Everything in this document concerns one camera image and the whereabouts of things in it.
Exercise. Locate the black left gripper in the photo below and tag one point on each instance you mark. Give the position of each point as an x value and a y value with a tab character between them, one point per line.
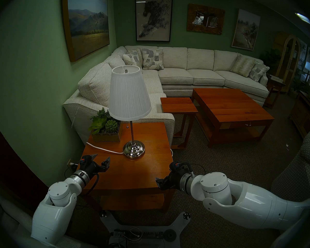
93	168

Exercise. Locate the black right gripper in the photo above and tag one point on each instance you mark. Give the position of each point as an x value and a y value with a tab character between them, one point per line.
173	181

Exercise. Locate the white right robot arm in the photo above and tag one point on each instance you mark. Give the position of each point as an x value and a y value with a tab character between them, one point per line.
248	203

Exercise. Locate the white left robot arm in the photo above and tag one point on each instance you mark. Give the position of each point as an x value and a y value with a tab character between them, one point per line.
54	214

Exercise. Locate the chrome lamp with white shade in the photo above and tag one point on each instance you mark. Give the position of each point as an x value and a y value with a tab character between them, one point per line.
129	95

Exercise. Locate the background table lamp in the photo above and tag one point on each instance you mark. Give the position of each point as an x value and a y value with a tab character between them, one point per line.
309	67

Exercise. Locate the succulent planter box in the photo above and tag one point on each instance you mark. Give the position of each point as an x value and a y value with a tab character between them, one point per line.
106	137

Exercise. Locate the small wooden side table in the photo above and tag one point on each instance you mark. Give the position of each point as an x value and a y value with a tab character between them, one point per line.
178	105

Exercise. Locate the large wooden coffee table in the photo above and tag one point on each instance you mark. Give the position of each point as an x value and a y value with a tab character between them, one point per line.
230	106

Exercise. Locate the small patterned throw pillow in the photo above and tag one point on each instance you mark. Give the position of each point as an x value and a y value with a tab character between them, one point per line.
130	59

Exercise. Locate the cream sectional sofa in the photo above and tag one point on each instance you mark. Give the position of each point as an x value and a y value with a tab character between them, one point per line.
175	77

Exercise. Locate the striped throw pillow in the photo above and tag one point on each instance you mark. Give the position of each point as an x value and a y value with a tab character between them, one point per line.
242	66
139	53

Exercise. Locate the large patterned throw pillow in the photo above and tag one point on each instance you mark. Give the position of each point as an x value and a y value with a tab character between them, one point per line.
153	59

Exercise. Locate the framed landscape painting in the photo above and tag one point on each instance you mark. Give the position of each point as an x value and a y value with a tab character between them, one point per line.
89	25

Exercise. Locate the patterned grey armchair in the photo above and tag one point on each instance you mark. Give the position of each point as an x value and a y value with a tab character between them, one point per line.
299	170

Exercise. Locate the dark wooden end table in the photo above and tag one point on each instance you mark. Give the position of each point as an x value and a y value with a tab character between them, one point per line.
275	83

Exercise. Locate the black framed horse picture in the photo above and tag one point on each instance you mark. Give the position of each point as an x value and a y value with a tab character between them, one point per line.
153	17

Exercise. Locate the dark wooden dresser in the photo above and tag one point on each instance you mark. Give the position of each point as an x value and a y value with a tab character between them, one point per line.
303	113

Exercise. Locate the background potted plant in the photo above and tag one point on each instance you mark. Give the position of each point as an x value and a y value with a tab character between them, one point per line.
271	59

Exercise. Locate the wooden framed mirror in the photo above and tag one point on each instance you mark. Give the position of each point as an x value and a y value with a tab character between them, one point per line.
205	18

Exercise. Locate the arched wooden cabinet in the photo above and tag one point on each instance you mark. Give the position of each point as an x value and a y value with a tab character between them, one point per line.
286	61

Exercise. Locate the framed tree painting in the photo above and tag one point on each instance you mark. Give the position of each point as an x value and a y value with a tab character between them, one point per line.
246	30

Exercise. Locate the ceiling light fixture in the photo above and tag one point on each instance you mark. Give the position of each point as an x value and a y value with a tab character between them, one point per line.
303	18

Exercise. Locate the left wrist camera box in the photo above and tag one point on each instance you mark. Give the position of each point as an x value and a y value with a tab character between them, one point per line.
84	161

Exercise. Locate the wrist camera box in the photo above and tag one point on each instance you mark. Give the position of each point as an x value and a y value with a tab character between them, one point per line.
177	166
84	161

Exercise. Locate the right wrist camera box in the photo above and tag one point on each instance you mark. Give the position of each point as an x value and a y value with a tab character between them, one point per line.
177	166

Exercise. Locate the wall power outlet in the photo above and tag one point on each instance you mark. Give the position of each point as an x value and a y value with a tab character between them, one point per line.
71	163

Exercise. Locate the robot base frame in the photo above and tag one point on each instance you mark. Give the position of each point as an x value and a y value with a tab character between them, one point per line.
147	234

